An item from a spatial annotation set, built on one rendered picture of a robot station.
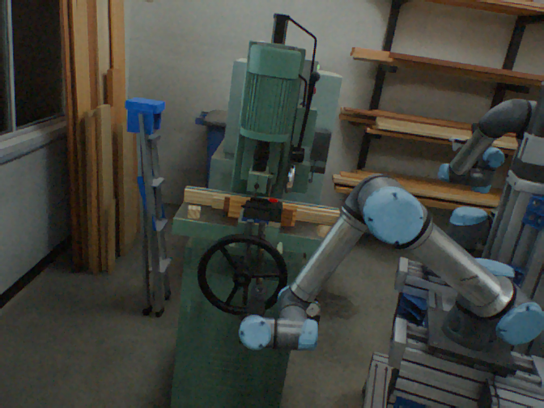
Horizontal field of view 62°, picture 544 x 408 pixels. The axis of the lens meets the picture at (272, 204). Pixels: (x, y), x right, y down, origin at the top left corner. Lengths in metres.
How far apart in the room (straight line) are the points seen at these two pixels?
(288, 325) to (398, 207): 0.40
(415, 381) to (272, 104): 0.97
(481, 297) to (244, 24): 3.18
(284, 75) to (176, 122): 2.61
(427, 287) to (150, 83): 2.97
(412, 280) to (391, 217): 0.88
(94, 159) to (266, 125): 1.48
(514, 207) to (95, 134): 2.18
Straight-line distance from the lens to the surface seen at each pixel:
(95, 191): 2.90
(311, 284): 1.22
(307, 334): 1.15
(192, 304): 1.76
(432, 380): 1.47
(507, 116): 1.75
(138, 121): 2.35
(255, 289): 1.33
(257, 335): 1.13
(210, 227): 1.61
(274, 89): 1.56
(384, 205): 0.99
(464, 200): 3.91
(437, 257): 1.10
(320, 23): 3.96
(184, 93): 4.05
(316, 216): 1.74
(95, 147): 2.85
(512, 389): 1.48
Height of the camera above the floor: 1.51
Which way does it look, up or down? 19 degrees down
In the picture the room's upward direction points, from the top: 9 degrees clockwise
